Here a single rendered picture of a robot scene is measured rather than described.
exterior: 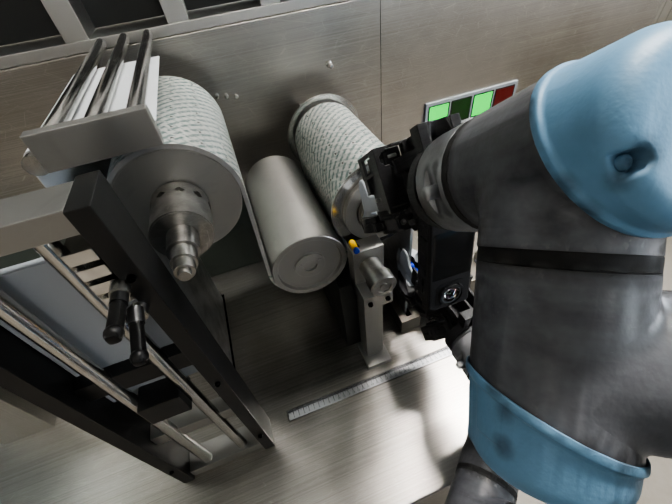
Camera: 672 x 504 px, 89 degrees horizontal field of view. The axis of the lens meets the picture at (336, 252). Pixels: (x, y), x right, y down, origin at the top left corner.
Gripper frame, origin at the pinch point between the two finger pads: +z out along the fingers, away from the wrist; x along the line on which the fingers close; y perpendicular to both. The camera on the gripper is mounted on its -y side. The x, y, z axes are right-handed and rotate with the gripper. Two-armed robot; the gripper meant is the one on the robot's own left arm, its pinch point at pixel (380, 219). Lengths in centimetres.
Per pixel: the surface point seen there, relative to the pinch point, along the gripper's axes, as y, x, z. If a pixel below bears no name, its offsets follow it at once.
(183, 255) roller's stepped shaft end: 3.1, 22.8, -9.5
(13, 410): -14, 67, 25
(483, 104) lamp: 17, -44, 33
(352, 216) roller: 1.4, 2.8, 3.2
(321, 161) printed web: 10.8, 3.4, 9.5
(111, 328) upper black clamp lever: -0.3, 27.0, -17.9
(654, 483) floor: -123, -86, 49
